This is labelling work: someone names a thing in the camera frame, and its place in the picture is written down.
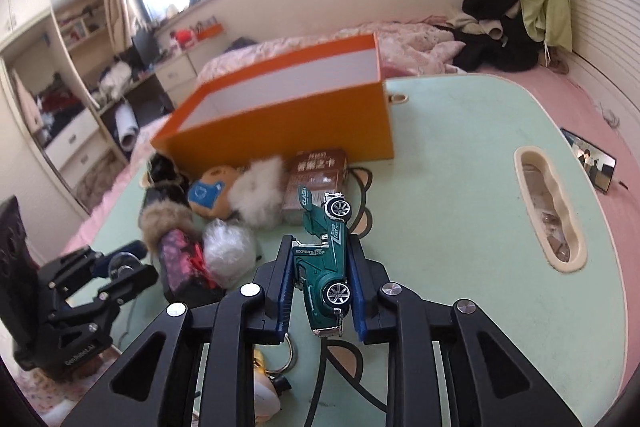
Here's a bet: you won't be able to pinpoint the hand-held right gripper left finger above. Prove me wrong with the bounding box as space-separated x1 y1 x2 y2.
60 234 296 427

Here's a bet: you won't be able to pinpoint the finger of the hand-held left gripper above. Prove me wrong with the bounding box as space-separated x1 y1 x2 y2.
75 266 160 323
92 241 149 278

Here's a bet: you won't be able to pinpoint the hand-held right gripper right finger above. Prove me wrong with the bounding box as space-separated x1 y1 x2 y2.
347 234 583 427

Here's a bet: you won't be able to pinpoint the green toy car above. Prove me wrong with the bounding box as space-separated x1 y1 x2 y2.
291 185 352 338

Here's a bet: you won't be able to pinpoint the black fabric pouch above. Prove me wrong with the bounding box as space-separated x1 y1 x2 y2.
137 201 226 303

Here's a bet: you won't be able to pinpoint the plastic-wrapped ball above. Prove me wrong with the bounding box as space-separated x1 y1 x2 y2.
202 218 258 290

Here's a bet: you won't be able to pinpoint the black lace-trimmed cloth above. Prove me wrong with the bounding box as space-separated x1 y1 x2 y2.
142 152 191 210

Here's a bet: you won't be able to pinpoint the white fluffy pom-pom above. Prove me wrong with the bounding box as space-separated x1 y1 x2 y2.
230 157 286 228

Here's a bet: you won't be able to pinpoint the cream keychain figure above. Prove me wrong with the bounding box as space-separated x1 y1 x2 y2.
250 332 300 427

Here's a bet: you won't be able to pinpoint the tan plush toy blue tag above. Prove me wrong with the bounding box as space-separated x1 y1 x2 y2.
187 165 238 220

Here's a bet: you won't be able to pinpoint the orange storage box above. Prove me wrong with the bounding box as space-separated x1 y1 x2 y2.
151 33 396 178

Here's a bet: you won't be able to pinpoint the green cartoon print desktop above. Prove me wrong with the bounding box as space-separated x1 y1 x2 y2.
92 74 628 427

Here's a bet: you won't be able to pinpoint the floral patterned mat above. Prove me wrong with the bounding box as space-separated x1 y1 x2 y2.
10 347 131 427

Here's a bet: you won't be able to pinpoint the rolled white paper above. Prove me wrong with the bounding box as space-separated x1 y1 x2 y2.
114 103 140 152

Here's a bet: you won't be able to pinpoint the white wardrobe shelf unit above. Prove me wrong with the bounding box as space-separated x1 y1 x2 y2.
0 0 131 218

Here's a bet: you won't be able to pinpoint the dark wooden desk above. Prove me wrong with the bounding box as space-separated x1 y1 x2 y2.
100 72 171 118

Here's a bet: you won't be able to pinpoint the white drawer cabinet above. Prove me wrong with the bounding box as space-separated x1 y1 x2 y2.
156 52 198 108

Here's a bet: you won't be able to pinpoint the black monitor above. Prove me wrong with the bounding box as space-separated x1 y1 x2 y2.
131 27 161 68

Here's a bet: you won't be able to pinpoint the pink floral quilt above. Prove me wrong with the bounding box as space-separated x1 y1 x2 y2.
197 21 471 82

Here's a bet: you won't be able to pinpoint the smartphone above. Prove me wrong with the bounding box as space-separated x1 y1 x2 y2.
560 127 617 194

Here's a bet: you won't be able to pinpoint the beige garments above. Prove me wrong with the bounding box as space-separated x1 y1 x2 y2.
445 7 506 40

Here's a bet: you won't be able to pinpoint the brown slipper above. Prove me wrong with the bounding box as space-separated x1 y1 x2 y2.
542 47 571 75

